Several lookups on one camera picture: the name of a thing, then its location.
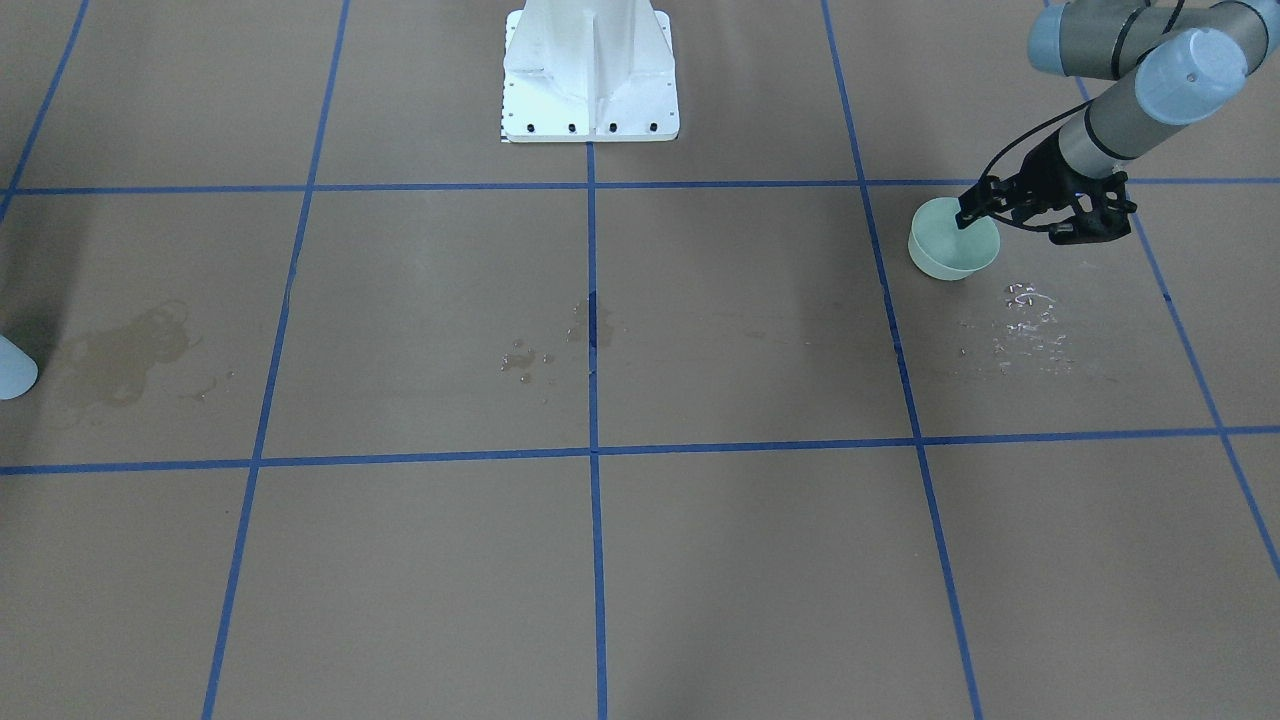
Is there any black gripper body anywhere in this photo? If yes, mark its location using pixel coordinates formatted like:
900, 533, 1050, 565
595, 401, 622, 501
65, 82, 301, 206
955, 135, 1137, 246

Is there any mint green ceramic bowl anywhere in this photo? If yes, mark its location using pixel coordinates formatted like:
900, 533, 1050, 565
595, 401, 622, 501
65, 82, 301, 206
908, 197, 1002, 281

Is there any light blue plastic cup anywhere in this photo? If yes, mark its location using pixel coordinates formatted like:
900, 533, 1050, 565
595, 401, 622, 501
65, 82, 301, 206
0, 336, 38, 401

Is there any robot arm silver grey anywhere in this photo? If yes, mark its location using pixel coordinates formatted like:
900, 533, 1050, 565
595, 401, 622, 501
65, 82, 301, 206
954, 1, 1279, 245

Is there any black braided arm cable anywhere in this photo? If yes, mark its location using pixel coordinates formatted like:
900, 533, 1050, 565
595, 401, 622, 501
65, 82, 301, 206
978, 100, 1096, 191

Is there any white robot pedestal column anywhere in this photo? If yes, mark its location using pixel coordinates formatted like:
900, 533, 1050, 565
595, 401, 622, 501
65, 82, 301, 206
500, 1, 681, 143

